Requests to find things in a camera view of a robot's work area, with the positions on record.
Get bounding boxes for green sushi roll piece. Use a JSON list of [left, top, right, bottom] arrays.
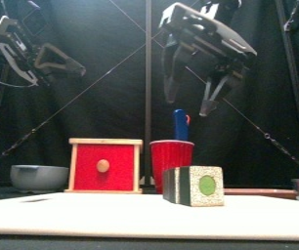
[[179, 165, 226, 208], [162, 167, 183, 204]]

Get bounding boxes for pink rectangular plate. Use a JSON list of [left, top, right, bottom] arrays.
[[223, 187, 299, 200]]

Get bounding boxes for white cutting board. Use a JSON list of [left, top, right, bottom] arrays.
[[0, 190, 299, 242]]

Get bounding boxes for black backdrop cloth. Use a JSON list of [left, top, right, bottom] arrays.
[[0, 0, 299, 193]]

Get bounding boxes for red plastic cup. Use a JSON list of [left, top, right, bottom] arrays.
[[150, 139, 196, 195]]

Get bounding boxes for red front wooden box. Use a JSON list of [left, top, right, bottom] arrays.
[[64, 137, 146, 195]]

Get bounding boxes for grey bowl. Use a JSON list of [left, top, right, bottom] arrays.
[[10, 164, 71, 193]]

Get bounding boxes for vertical black frame pole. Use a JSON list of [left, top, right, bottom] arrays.
[[144, 0, 154, 189]]

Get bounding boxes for slanted black frame pole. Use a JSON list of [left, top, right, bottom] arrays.
[[272, 0, 299, 154]]

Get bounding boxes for diagonal brace wire with turnbuckle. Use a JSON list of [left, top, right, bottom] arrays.
[[108, 0, 299, 169]]

